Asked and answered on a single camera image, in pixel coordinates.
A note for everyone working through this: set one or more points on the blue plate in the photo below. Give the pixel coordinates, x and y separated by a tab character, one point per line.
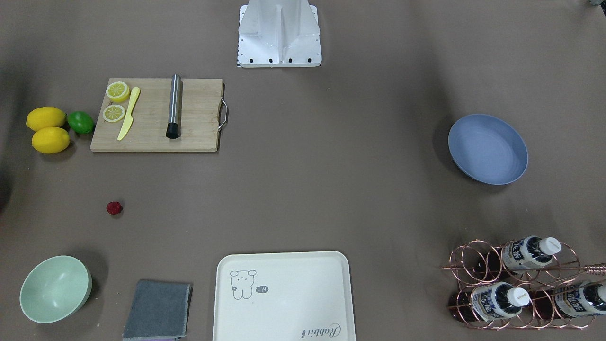
488	149

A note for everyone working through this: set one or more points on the red strawberry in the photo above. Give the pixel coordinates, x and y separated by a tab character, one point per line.
114	208

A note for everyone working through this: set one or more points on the wooden cutting board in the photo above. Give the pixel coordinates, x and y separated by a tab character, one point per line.
199	119

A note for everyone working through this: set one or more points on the cream rabbit tray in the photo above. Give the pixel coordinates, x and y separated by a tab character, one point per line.
286	296

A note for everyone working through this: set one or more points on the steel muddler black tip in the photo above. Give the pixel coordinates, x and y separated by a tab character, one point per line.
175	100

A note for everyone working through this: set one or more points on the yellow plastic knife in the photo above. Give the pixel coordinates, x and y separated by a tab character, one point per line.
129	119

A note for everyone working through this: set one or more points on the lower lemon half slice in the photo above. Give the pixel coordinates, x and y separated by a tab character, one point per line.
113	113

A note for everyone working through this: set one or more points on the lemon half slice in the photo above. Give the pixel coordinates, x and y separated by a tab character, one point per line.
118	91
113	113

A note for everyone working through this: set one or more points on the grey folded cloth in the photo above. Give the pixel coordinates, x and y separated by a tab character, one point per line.
159	311

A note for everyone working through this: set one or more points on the upper lemon half slice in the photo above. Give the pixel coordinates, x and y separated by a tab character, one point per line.
118	91

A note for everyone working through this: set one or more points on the lower drink bottle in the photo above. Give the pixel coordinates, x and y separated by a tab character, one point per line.
488	303
574	301

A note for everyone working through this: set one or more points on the green lime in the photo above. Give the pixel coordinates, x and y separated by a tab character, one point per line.
81	122

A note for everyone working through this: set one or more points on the lower whole yellow lemon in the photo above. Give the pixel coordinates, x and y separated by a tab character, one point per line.
51	140

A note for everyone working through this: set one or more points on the whole yellow lemon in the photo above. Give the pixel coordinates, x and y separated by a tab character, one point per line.
51	140
41	118

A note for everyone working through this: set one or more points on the top drink bottle white cap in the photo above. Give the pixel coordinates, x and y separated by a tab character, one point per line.
517	257

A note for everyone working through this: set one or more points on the upper whole yellow lemon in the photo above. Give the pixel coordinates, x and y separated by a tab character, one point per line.
41	118

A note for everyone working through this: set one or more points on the light green bowl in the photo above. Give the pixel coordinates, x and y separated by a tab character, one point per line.
55	289

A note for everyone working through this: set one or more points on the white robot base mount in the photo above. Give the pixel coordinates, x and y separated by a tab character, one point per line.
279	33

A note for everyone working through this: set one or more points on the copper wire bottle rack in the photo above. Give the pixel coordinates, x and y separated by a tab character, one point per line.
469	265

